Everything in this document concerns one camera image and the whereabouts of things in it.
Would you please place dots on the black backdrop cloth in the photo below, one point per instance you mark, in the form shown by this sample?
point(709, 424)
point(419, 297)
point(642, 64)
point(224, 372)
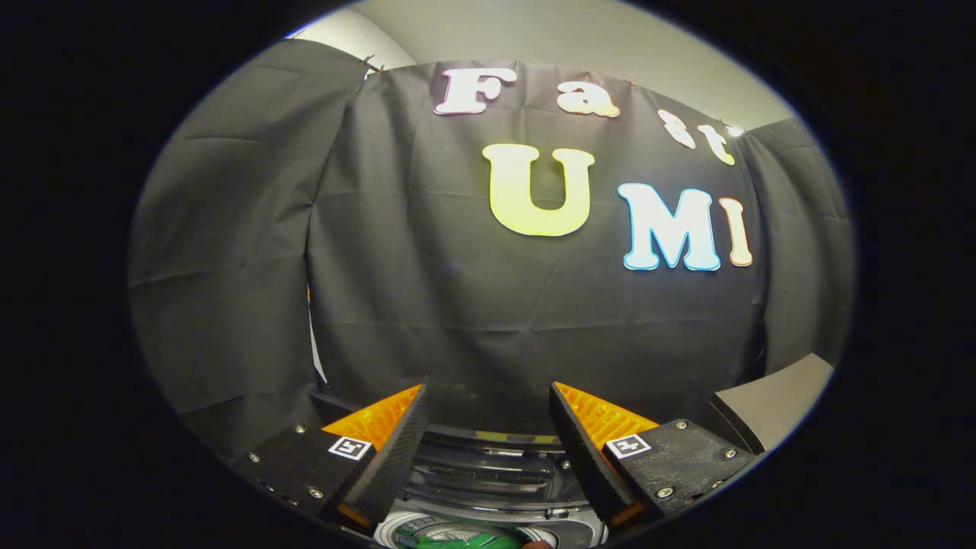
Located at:
point(419, 305)

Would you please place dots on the green polo shirt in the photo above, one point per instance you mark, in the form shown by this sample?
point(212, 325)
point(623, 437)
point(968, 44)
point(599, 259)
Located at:
point(465, 540)

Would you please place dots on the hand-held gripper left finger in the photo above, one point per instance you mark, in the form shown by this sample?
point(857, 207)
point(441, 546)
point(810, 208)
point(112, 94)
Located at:
point(393, 457)

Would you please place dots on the grey washing machine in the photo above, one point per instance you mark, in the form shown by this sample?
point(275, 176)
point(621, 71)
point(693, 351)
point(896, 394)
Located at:
point(488, 496)

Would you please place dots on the beige cabinet with dark top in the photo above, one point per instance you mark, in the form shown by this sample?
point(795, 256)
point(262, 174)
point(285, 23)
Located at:
point(778, 396)

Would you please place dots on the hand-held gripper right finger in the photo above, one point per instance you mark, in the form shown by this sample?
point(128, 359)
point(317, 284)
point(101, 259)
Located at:
point(579, 457)

